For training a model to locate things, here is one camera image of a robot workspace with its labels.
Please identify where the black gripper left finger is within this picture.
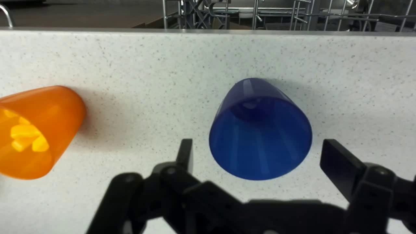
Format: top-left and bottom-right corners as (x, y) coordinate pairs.
(86, 140), (243, 234)

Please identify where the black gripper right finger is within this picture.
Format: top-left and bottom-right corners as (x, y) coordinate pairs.
(320, 140), (416, 234)

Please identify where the blue plastic cup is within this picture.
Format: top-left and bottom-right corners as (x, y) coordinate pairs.
(209, 79), (312, 181)

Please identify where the orange plastic cup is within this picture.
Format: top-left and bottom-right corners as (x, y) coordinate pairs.
(0, 86), (87, 180)

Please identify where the wire dishwasher rack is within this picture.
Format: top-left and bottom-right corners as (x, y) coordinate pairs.
(160, 0), (416, 33)

